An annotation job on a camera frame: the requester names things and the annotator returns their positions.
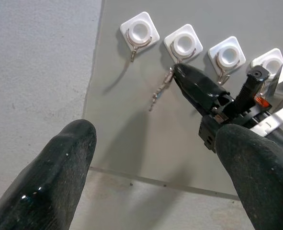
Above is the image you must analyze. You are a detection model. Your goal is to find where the silver key bunch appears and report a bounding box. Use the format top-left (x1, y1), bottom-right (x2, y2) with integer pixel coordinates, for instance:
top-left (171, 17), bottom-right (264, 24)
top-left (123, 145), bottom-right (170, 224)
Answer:
top-left (148, 66), bottom-right (175, 112)

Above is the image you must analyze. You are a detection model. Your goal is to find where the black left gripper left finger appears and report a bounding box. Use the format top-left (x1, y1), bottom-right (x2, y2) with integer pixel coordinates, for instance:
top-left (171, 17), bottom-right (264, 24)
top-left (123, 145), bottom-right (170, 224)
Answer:
top-left (0, 119), bottom-right (98, 230)

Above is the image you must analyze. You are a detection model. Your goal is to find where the white adhesive metal hook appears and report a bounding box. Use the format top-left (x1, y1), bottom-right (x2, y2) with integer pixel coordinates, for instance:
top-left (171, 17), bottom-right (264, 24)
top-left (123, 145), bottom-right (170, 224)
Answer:
top-left (163, 23), bottom-right (204, 65)
top-left (207, 35), bottom-right (247, 86)
top-left (119, 11), bottom-right (160, 63)
top-left (249, 47), bottom-right (283, 83)

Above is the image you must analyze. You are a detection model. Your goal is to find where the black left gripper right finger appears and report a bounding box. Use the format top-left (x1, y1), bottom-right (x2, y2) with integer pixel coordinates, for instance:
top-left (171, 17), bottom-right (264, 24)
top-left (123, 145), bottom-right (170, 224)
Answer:
top-left (215, 124), bottom-right (283, 230)

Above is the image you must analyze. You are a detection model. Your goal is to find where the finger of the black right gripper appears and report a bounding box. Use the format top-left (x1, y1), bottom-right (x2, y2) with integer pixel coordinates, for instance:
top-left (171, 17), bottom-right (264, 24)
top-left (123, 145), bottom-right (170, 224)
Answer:
top-left (234, 65), bottom-right (270, 113)
top-left (173, 62), bottom-right (233, 115)

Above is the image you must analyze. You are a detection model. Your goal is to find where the grey wall board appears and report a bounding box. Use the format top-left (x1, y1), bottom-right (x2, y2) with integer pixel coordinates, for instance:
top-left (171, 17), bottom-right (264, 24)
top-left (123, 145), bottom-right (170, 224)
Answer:
top-left (82, 0), bottom-right (283, 201)

